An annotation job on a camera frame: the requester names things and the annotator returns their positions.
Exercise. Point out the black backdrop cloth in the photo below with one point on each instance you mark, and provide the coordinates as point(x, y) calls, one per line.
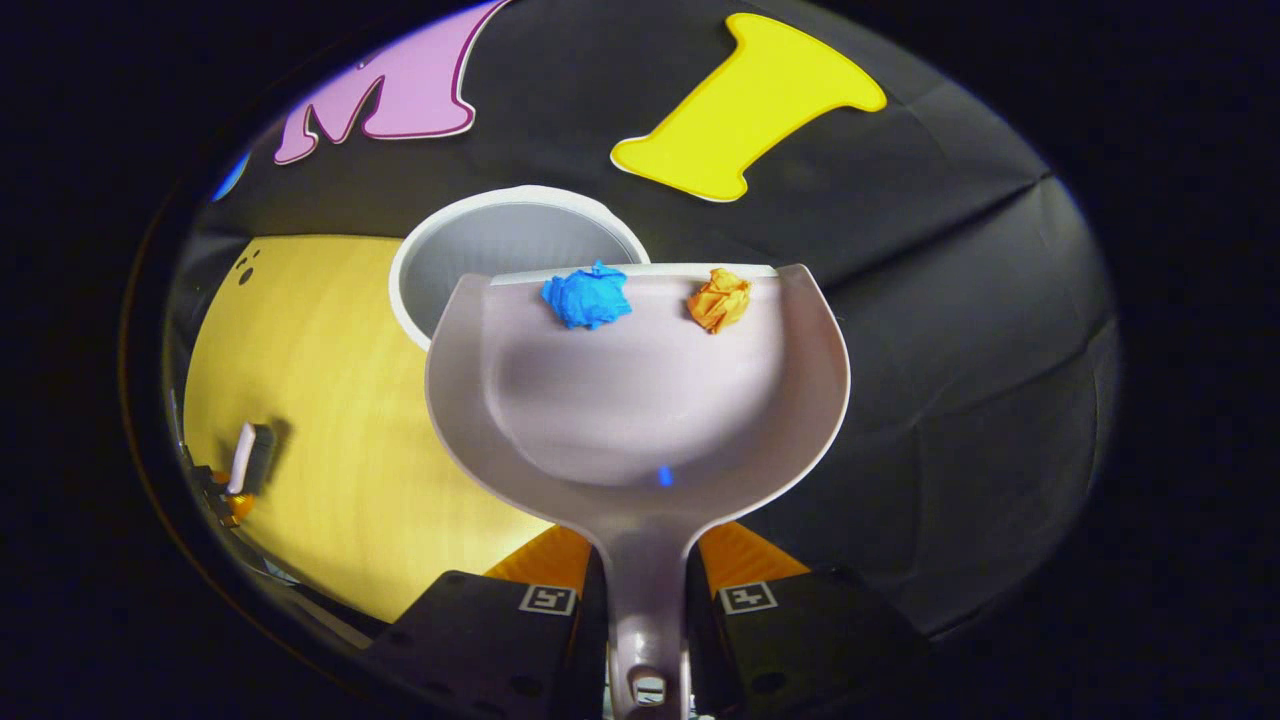
point(950, 350)

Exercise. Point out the orange paper ball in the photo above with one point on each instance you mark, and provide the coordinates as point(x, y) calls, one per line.
point(720, 300)

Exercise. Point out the yellow wooden desktop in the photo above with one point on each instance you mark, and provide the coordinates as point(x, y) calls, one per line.
point(330, 420)

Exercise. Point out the grey plastic dustpan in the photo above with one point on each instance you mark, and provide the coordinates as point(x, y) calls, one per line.
point(640, 410)

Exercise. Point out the small grey broom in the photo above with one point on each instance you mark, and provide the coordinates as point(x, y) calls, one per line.
point(248, 460)

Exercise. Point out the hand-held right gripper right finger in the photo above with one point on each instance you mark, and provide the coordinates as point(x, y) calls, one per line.
point(810, 650)

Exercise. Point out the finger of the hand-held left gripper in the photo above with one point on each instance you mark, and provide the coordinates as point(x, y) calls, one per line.
point(232, 500)

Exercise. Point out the white ribbed garbage bin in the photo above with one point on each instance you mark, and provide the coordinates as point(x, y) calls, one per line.
point(500, 240)

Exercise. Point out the blue paper ball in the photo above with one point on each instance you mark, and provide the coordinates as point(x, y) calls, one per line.
point(586, 298)

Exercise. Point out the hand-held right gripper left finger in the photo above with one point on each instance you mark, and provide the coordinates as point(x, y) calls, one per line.
point(500, 650)

